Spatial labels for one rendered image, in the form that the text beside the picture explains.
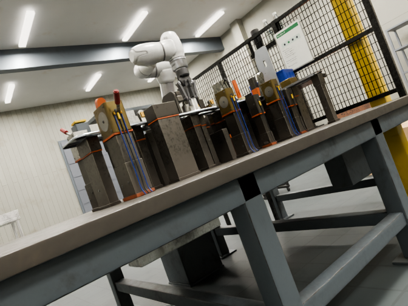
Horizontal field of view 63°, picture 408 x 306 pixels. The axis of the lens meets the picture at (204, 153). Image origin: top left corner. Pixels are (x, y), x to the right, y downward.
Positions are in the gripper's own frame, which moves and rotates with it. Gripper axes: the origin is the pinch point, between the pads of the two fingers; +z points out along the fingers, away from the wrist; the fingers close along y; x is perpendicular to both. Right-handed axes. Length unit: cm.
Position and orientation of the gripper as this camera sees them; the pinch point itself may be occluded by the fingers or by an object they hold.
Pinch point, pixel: (193, 105)
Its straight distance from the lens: 180.4
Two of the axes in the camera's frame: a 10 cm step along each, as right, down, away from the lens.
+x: 6.1, -2.5, -7.5
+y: -7.1, 2.4, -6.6
